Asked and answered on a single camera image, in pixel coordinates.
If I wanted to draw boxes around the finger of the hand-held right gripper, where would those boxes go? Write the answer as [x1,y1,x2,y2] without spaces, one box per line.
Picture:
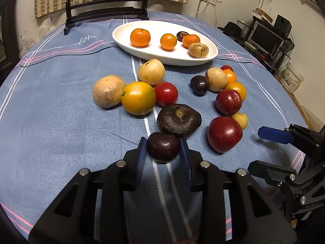
[258,124,324,155]
[247,161,302,186]

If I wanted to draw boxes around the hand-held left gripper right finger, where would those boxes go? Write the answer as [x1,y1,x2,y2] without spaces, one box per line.
[179,137,297,244]

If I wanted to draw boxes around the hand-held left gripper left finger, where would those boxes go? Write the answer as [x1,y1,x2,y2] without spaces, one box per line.
[28,137,148,244]

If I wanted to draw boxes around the dark purple plum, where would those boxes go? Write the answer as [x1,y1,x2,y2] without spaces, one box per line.
[190,75,210,96]
[147,132,181,163]

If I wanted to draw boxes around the small yellow-green fruit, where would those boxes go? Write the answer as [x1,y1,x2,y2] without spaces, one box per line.
[231,113,248,131]

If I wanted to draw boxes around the dark brown wrinkled fruit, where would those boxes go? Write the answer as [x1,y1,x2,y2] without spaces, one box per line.
[157,103,202,139]

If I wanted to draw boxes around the large red plum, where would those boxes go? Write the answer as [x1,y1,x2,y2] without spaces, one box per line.
[207,116,243,154]

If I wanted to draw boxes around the smooth medium orange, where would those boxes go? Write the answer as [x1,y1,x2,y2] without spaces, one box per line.
[225,82,247,101]

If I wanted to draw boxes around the red tomato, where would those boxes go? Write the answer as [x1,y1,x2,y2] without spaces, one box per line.
[154,82,179,107]

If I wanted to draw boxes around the small orange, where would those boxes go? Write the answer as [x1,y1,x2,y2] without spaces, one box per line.
[222,70,237,85]

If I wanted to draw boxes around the large tan round fruit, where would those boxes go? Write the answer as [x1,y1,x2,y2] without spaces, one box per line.
[92,75,127,109]

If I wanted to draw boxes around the tan oval fruit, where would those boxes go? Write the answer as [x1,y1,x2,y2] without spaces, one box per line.
[205,67,228,92]

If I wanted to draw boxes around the white oval plate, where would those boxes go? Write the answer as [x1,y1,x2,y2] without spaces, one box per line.
[112,20,219,66]

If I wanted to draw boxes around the streaked tan fruit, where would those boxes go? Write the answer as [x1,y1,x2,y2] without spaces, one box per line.
[188,42,209,59]

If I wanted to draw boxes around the medium orange with holes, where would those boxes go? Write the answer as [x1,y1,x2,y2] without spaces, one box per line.
[160,34,177,51]

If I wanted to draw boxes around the large orange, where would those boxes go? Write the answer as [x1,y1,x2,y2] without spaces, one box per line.
[130,28,151,48]

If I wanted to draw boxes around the orange mandarin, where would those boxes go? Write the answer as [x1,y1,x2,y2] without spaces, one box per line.
[182,35,200,48]

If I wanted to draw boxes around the white bucket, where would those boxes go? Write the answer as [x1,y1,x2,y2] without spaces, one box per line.
[278,62,304,93]

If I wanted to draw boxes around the yellow-green orange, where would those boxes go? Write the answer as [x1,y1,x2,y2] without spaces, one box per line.
[120,82,156,115]

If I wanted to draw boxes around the black desk rack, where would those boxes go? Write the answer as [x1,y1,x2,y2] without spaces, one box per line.
[218,15,296,75]

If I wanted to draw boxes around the blue striped tablecloth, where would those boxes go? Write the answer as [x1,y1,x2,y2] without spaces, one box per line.
[0,10,318,244]

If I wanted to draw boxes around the pale tan round fruit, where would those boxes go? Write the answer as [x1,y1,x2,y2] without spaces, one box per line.
[138,59,165,86]

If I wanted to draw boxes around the computer monitor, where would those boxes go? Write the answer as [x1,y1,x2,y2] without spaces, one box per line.
[250,22,283,54]

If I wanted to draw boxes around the black speaker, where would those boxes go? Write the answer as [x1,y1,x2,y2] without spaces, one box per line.
[274,14,292,32]

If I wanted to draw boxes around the black hat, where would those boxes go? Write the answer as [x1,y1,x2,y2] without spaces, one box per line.
[222,22,243,36]

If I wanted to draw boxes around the clear plastic bags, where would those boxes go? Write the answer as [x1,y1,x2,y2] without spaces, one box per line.
[148,4,183,14]

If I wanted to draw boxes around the dark wood framed painting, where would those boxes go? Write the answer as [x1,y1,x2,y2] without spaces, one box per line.
[0,2,21,68]

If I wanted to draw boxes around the white power cable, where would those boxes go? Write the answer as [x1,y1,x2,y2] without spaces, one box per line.
[190,0,211,18]

